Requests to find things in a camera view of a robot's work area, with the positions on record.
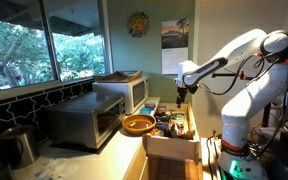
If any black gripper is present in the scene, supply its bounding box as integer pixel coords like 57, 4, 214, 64
176, 87, 188, 105

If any woven wicker basket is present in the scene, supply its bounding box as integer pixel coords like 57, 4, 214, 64
122, 114, 156, 135

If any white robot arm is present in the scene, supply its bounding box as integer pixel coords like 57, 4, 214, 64
175, 29, 288, 180

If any white microwave oven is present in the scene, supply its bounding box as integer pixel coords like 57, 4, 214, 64
93, 77, 149, 115

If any silver toaster oven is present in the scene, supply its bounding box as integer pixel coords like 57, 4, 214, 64
46, 92, 125, 150

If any pink small bowl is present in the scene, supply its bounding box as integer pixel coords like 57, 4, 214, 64
144, 102, 156, 108

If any blue small bowl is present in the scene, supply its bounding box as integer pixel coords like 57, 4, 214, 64
139, 107, 152, 114

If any open wooden drawer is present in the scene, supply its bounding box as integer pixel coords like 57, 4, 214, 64
144, 103, 200, 162

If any flat tray on microwave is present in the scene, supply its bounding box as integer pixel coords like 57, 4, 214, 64
93, 71, 142, 83

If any wall calendar with landscape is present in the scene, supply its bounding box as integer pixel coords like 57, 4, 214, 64
161, 18, 189, 74

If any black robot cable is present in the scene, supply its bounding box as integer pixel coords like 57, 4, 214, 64
198, 49, 288, 161

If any sun wall decoration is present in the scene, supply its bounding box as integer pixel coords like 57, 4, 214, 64
127, 11, 150, 38

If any window frame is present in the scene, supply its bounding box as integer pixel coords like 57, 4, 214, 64
0, 0, 111, 100

